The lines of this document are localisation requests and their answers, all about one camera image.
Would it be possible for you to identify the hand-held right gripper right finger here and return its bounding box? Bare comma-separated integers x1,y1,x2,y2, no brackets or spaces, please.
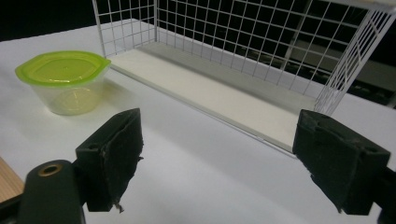
291,108,391,216

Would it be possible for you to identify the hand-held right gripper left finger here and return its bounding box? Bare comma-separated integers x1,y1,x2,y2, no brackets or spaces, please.
75,107,145,214

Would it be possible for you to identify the clear container with green lid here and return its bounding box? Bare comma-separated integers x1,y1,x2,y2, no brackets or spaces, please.
14,50,112,117

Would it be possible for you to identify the white wire shelf rack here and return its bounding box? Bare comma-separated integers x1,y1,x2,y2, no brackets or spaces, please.
92,0,396,158

